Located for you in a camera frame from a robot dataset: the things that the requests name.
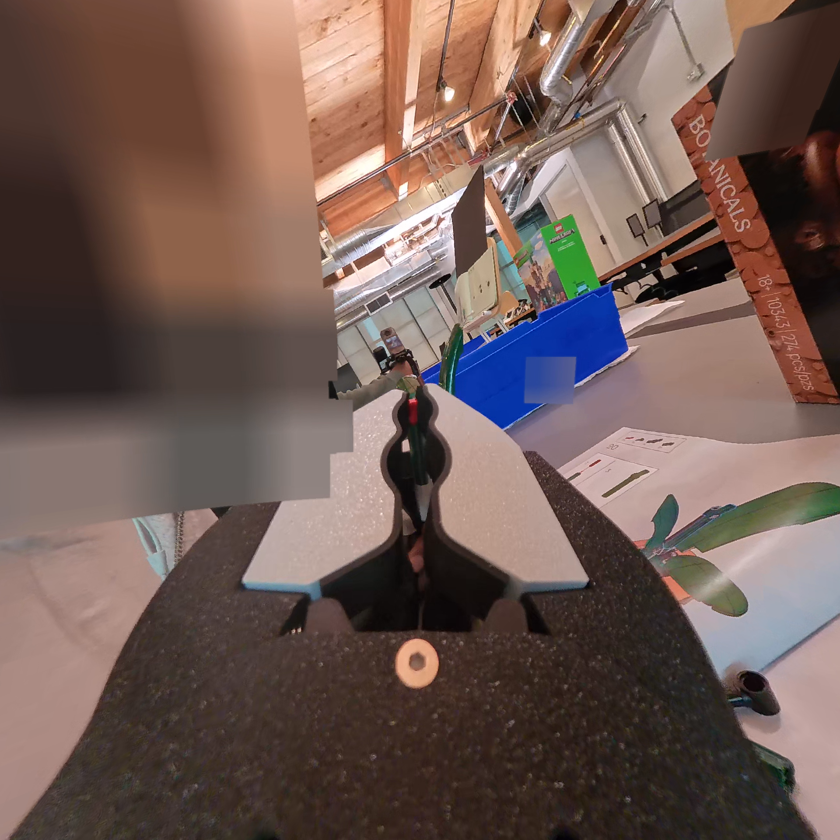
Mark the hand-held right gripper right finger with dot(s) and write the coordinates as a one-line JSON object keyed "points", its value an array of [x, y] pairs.
{"points": [[499, 525]]}

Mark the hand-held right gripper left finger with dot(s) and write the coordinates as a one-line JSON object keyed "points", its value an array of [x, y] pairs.
{"points": [[315, 544]]}

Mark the reddish brown toy piece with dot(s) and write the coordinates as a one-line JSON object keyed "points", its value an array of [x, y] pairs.
{"points": [[416, 558]]}

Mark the green toy plant stem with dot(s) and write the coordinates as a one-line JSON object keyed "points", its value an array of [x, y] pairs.
{"points": [[415, 446]]}

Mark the black round stool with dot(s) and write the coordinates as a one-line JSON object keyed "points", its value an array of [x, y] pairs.
{"points": [[440, 284]]}

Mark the blue plastic bin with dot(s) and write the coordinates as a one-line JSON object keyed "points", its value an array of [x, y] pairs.
{"points": [[485, 387]]}

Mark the cream chair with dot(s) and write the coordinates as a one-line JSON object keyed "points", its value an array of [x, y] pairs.
{"points": [[479, 289]]}

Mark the black flat panel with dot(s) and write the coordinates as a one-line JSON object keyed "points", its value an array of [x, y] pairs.
{"points": [[469, 223]]}

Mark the green toy set box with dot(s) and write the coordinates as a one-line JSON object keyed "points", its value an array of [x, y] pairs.
{"points": [[574, 256]]}

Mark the white sheet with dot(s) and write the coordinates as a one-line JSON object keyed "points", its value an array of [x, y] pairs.
{"points": [[649, 318]]}

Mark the toy instruction booklet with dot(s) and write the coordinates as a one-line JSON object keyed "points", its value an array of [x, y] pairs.
{"points": [[754, 472]]}

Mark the ceiling track light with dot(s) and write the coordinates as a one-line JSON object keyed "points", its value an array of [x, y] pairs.
{"points": [[543, 36], [448, 92]]}

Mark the small dark monitor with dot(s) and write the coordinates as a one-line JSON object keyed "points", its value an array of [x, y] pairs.
{"points": [[636, 226], [653, 213]]}

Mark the wooden table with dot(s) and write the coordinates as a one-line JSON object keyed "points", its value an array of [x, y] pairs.
{"points": [[663, 246]]}

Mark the small black toy connector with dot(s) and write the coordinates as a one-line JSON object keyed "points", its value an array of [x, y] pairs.
{"points": [[754, 692]]}

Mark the black and brown toy box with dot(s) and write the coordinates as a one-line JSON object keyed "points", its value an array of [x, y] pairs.
{"points": [[787, 275]]}

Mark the silver air duct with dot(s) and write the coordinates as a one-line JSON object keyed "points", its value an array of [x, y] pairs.
{"points": [[564, 59], [564, 134]]}

